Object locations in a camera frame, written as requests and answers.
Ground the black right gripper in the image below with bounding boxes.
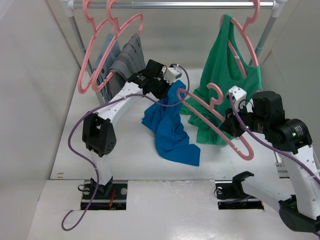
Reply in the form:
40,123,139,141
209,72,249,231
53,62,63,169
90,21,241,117
219,102,269,137

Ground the blue t shirt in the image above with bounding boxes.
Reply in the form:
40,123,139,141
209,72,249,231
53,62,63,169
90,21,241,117
141,80,201,167

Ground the green tank top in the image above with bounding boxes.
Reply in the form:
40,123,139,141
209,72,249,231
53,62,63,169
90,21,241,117
180,14,262,145

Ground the pink hanger with green shirt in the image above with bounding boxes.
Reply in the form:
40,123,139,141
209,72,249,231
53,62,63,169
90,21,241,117
227,0,261,79

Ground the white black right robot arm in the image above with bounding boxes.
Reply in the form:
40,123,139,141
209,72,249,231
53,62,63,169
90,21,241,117
220,87,320,236

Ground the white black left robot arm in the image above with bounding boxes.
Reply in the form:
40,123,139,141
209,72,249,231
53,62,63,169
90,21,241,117
82,59,182,199

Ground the pink hanger with grey clothes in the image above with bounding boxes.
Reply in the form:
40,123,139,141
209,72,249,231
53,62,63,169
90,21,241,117
90,0,144,92

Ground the grey pleated skirt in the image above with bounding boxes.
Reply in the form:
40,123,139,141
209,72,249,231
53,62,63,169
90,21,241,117
104,33,146,103

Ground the light blue garment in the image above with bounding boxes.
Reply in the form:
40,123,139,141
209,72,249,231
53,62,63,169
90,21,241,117
93,33,121,103

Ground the metal clothes rack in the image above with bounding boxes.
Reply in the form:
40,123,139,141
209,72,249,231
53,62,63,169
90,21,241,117
59,0,286,107

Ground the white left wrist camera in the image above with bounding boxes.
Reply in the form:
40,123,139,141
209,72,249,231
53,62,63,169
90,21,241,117
162,66,183,85

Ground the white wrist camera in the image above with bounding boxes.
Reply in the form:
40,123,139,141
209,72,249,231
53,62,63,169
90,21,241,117
226,85,247,111
162,66,183,85

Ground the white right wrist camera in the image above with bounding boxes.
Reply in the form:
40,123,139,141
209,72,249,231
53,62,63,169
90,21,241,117
226,85,247,111

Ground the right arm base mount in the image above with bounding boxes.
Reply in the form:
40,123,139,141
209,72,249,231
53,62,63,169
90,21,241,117
214,180,265,210

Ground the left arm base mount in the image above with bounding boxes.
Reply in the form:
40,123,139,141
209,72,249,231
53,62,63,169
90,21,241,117
77,179,128,211

